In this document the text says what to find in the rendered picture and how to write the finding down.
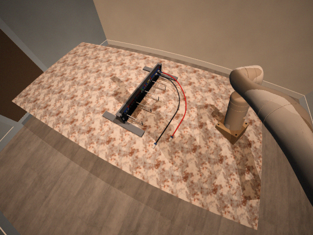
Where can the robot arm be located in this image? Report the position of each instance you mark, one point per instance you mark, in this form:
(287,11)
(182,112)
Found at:
(287,121)

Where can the dark grey metal rack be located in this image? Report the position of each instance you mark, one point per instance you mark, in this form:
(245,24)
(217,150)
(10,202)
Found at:
(126,110)

